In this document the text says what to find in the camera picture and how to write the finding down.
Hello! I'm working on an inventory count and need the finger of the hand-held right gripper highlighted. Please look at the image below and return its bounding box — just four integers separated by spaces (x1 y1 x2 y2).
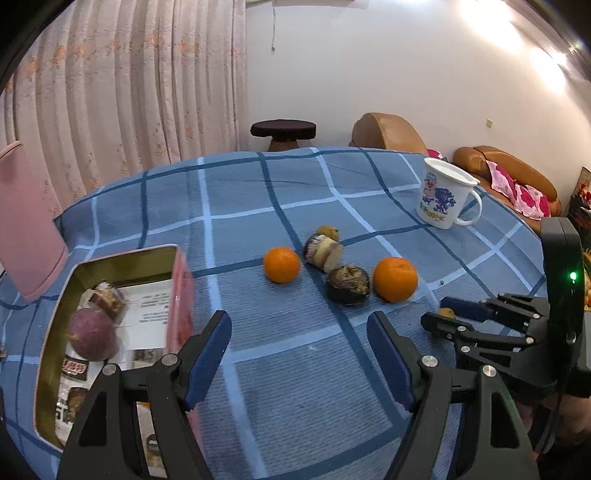
420 312 551 385
440 293 551 331

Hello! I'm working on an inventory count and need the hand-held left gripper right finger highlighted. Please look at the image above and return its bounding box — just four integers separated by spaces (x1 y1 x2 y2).
367 311 541 480

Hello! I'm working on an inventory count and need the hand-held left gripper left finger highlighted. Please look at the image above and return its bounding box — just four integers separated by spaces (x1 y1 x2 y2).
55 310 232 480

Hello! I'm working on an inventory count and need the red metal tin box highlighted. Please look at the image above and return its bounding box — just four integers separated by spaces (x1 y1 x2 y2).
34 244 206 480

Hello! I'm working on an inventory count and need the person's right forearm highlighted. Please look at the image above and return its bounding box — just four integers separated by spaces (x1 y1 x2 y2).
517 397 591 468

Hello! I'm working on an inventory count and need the orange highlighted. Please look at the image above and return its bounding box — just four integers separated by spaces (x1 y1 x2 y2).
263 247 301 284
373 257 419 304

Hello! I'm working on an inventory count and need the white paper leaflet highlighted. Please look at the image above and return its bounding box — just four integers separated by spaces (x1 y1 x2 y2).
121 277 174 350

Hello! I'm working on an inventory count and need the dark round pastry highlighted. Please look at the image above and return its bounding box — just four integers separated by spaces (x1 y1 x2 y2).
325 265 370 305

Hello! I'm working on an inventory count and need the pink floral cloth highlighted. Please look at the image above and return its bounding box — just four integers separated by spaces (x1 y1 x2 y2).
480 161 551 219

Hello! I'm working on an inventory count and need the white printed mug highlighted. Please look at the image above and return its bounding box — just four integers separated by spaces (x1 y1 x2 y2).
416 157 483 229

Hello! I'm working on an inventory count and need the purple round fruit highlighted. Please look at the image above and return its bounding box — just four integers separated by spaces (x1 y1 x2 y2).
68 308 119 362

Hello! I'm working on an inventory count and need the brown leather sofa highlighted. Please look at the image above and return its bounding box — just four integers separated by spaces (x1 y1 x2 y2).
452 145 563 228

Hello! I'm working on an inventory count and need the dark red label packet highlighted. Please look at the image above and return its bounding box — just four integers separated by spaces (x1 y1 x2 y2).
61 353 91 382

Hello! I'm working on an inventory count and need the blue checked tablecloth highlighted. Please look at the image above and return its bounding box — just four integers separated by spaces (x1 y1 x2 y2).
0 147 551 480

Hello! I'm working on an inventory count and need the brown leather armchair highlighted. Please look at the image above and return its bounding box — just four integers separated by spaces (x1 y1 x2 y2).
348 112 428 156

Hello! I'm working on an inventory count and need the dark round stool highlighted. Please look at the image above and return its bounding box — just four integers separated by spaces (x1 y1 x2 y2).
250 119 318 152

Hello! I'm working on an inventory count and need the pink floral curtain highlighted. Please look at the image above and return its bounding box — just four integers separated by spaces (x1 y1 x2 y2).
0 0 248 219

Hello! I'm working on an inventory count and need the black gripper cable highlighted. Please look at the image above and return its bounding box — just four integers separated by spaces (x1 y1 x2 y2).
534 277 579 457

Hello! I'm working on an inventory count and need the colourful wall picture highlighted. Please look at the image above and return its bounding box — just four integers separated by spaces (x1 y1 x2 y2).
567 166 591 232

